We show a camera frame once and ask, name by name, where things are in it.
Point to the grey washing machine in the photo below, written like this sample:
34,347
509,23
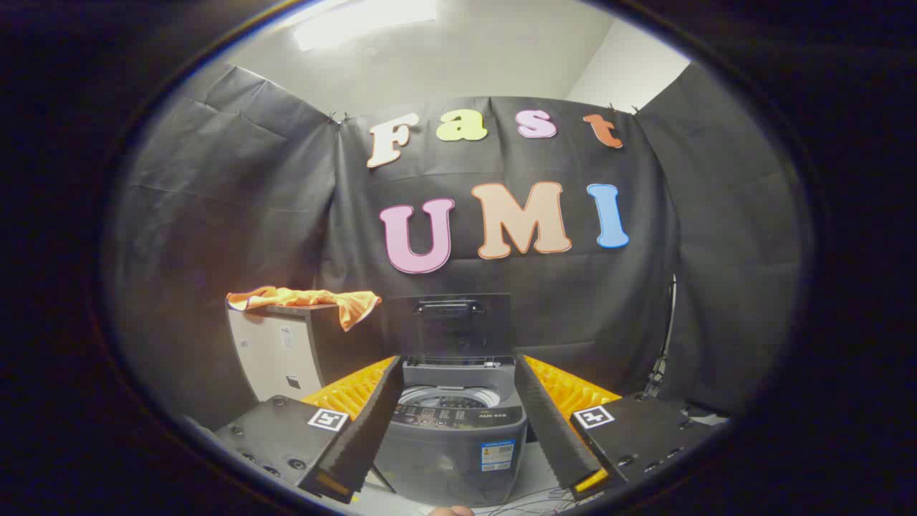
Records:
448,459

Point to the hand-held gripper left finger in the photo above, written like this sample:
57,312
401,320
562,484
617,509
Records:
372,416

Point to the grey and white cabinet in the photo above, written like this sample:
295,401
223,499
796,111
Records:
272,351

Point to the orange cloth garment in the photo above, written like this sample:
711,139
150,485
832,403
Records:
315,297

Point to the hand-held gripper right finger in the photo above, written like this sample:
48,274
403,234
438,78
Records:
548,419

